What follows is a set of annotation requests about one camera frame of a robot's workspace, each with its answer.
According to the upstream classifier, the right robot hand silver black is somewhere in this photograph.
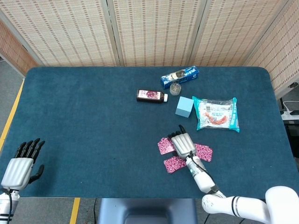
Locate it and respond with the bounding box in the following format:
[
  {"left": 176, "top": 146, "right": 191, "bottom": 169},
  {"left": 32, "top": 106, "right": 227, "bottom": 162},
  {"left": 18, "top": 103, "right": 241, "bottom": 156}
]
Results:
[{"left": 167, "top": 125, "right": 197, "bottom": 160}]

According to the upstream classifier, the teal plastic sausage packet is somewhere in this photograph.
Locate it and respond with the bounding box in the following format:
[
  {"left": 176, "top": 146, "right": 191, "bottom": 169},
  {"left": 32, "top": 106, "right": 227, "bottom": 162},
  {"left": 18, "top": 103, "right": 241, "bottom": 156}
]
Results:
[{"left": 192, "top": 95, "right": 241, "bottom": 133}]

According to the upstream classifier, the light blue cube block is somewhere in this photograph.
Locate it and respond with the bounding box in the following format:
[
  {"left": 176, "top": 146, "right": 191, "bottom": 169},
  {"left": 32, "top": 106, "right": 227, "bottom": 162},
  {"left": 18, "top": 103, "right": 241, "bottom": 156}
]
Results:
[{"left": 175, "top": 96, "right": 194, "bottom": 118}]

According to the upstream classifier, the brown bottle white cap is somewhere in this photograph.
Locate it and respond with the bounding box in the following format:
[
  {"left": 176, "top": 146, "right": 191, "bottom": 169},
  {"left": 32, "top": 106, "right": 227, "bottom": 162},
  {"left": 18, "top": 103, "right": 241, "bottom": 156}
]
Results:
[{"left": 136, "top": 89, "right": 169, "bottom": 103}]

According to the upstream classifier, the woven bamboo folding screen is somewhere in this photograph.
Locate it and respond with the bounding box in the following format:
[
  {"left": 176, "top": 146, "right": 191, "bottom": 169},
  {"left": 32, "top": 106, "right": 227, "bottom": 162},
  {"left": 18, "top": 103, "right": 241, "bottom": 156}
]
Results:
[{"left": 0, "top": 0, "right": 299, "bottom": 98}]

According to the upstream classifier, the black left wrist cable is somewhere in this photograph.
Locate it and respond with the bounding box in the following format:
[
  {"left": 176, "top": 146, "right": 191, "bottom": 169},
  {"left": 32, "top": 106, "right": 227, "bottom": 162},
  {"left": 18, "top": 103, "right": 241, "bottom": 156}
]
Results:
[{"left": 6, "top": 189, "right": 13, "bottom": 224}]

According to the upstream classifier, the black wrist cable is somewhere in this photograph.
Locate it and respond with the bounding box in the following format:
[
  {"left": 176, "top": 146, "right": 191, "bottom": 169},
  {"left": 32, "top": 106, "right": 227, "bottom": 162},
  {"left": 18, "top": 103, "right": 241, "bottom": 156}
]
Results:
[
  {"left": 189, "top": 150, "right": 219, "bottom": 193},
  {"left": 6, "top": 189, "right": 13, "bottom": 224}
]

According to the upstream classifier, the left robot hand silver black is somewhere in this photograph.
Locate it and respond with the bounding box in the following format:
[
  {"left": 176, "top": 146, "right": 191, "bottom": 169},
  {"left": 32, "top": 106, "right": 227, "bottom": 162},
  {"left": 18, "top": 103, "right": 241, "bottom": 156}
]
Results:
[{"left": 1, "top": 138, "right": 45, "bottom": 191}]

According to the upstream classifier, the blue felt table cover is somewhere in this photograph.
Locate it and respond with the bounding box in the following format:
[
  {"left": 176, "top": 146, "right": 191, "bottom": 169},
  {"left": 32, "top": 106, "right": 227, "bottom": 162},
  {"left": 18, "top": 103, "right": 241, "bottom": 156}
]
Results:
[{"left": 0, "top": 66, "right": 294, "bottom": 199}]

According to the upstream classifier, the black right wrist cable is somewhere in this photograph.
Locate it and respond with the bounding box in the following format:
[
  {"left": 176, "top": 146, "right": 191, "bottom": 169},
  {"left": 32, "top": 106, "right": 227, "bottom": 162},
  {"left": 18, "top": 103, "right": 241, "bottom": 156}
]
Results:
[{"left": 189, "top": 150, "right": 219, "bottom": 193}]

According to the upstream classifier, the long blue carton box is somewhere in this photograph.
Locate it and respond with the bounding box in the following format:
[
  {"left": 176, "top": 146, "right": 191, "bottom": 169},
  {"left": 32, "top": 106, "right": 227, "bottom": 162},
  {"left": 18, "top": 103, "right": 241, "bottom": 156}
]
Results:
[{"left": 160, "top": 66, "right": 199, "bottom": 90}]

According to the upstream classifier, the small clear glass jar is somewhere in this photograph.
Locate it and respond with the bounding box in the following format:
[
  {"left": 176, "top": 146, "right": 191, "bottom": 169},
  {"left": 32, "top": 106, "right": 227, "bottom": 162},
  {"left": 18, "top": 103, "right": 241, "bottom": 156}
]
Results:
[{"left": 170, "top": 83, "right": 182, "bottom": 96}]

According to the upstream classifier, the blue-grey robot torso base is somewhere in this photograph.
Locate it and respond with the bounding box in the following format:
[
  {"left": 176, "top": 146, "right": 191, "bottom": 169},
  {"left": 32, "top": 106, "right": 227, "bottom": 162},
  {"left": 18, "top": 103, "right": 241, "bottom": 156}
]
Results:
[{"left": 97, "top": 198, "right": 198, "bottom": 224}]

